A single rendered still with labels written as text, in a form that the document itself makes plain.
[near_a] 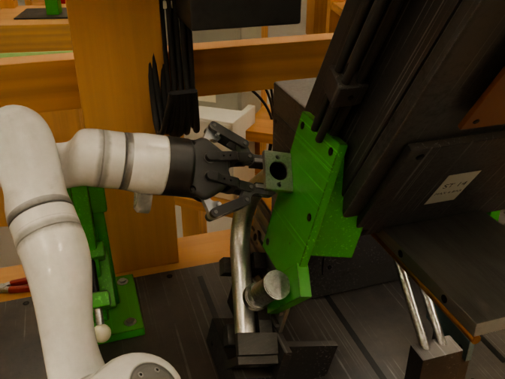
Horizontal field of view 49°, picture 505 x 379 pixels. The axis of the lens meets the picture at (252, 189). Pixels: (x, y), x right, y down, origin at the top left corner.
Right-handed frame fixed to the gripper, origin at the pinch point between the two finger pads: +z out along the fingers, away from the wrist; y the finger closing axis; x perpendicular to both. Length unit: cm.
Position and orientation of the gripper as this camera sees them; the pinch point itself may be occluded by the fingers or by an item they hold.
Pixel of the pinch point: (264, 176)
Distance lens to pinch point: 75.7
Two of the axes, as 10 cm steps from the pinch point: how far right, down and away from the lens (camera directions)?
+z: 9.2, 0.9, 3.8
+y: -0.4, -9.5, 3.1
